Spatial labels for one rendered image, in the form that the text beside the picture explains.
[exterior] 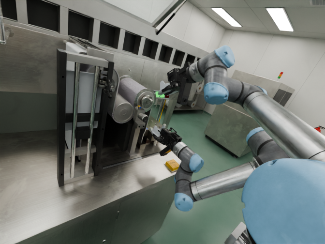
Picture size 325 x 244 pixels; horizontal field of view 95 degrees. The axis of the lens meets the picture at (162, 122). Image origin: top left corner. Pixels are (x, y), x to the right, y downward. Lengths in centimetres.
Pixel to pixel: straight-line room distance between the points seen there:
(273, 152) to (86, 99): 69
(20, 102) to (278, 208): 109
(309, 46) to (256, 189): 503
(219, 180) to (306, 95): 452
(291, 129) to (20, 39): 106
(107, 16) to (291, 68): 467
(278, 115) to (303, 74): 463
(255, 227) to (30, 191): 76
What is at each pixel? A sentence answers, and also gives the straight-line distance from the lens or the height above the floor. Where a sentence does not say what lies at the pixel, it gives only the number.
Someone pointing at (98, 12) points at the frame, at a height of 161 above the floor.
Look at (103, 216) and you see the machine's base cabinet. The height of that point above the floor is 77.
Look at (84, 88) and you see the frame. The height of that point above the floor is 133.
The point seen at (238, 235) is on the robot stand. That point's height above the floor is 77.
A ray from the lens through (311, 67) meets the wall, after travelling 510.
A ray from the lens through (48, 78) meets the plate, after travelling 103.
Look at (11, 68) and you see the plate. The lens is 102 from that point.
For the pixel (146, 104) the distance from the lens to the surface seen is 86.
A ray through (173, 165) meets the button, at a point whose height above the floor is 92.
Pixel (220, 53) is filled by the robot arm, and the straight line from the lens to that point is 56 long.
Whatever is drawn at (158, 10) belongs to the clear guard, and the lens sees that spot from 114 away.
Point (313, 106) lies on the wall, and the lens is 501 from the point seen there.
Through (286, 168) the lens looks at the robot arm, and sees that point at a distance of 24.
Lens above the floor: 151
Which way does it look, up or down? 24 degrees down
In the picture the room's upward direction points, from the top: 18 degrees clockwise
